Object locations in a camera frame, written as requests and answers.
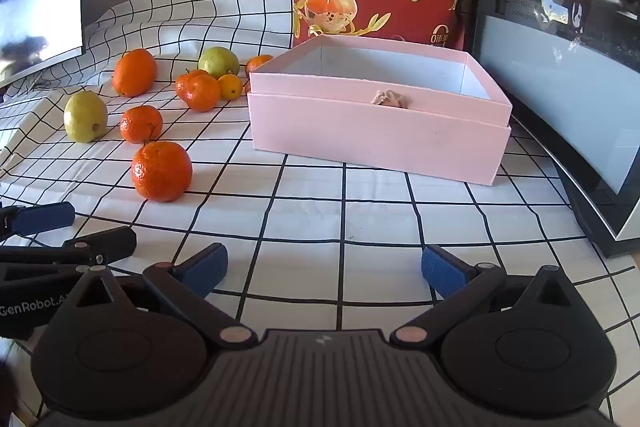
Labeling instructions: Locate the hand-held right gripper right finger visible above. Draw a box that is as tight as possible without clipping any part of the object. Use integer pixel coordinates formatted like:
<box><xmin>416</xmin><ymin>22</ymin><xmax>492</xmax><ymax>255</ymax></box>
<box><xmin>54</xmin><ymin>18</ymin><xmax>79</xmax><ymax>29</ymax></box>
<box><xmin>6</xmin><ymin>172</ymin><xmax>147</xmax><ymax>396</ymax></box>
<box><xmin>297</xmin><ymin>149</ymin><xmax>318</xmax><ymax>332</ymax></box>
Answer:
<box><xmin>389</xmin><ymin>245</ymin><xmax>598</xmax><ymax>350</ymax></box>

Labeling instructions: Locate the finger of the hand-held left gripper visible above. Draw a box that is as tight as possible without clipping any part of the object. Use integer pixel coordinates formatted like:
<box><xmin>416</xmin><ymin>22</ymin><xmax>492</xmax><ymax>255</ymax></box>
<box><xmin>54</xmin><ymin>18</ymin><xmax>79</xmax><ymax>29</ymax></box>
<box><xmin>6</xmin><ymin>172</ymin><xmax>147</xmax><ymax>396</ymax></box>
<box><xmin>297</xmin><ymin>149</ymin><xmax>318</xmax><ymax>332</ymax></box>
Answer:
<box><xmin>0</xmin><ymin>201</ymin><xmax>76</xmax><ymax>241</ymax></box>
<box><xmin>0</xmin><ymin>226</ymin><xmax>138</xmax><ymax>282</ymax></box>

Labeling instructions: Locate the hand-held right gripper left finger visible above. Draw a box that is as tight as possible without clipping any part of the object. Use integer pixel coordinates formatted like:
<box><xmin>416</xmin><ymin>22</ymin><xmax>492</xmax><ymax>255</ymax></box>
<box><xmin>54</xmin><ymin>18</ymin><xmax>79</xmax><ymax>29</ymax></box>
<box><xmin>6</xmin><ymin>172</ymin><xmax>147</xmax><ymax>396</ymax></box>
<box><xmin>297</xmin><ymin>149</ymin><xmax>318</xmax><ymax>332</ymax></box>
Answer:
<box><xmin>74</xmin><ymin>243</ymin><xmax>258</xmax><ymax>350</ymax></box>

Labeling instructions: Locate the large mandarin orange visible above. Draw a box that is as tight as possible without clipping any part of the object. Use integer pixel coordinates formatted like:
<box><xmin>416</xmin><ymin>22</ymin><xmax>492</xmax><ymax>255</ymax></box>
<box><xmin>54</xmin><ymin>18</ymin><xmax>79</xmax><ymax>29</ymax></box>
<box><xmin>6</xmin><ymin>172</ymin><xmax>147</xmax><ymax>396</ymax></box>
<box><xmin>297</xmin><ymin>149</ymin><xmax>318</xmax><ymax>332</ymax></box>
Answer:
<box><xmin>131</xmin><ymin>141</ymin><xmax>193</xmax><ymax>202</ymax></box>

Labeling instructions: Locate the green pear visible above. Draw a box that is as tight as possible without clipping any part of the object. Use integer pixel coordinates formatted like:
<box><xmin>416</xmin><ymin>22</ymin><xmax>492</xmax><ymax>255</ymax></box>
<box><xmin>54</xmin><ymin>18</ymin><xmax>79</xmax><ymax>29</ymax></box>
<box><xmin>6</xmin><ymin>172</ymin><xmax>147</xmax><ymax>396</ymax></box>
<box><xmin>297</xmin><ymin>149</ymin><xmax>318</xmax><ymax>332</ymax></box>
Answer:
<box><xmin>63</xmin><ymin>91</ymin><xmax>109</xmax><ymax>144</ymax></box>
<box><xmin>198</xmin><ymin>47</ymin><xmax>241</xmax><ymax>80</ymax></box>

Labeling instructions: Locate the pink cardboard box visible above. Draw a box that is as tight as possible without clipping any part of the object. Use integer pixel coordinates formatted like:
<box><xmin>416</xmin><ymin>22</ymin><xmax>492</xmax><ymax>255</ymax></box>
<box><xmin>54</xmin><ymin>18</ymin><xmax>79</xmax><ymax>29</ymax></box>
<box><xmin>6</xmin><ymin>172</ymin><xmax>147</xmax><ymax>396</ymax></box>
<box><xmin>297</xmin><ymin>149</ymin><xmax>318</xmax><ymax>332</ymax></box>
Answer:
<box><xmin>248</xmin><ymin>34</ymin><xmax>513</xmax><ymax>186</ymax></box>

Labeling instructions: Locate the large smooth orange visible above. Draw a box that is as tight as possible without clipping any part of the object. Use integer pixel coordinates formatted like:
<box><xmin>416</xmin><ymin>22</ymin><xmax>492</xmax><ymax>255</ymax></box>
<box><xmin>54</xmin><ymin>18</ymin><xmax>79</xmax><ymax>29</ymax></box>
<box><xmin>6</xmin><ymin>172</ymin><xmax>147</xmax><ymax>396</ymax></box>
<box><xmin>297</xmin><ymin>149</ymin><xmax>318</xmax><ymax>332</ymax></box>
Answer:
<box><xmin>112</xmin><ymin>49</ymin><xmax>157</xmax><ymax>98</ymax></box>

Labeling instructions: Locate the small smooth mandarin orange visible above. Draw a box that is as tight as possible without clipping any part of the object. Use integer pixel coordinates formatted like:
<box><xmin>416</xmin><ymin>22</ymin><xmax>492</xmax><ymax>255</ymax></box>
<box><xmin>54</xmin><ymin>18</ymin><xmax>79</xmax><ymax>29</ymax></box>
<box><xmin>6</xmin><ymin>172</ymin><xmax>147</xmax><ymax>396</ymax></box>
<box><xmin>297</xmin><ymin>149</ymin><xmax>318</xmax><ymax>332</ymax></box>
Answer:
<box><xmin>218</xmin><ymin>74</ymin><xmax>244</xmax><ymax>102</ymax></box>

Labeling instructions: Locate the black-and-white checkered tablecloth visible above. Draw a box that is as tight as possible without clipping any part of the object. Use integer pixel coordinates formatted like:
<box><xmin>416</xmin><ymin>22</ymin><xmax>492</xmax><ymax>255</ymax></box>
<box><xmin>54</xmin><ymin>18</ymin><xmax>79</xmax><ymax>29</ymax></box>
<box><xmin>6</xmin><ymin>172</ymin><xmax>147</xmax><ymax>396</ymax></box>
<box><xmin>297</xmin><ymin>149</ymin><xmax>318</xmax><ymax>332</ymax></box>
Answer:
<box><xmin>0</xmin><ymin>0</ymin><xmax>632</xmax><ymax>358</ymax></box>

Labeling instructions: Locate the glass-sided computer case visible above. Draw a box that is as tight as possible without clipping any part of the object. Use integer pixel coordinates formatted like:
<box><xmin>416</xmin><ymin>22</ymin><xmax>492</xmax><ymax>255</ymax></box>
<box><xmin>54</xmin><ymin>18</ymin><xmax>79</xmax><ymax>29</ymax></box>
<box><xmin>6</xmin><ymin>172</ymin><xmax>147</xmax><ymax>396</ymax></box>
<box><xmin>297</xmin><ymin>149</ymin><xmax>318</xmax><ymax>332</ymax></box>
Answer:
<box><xmin>465</xmin><ymin>0</ymin><xmax>640</xmax><ymax>260</ymax></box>

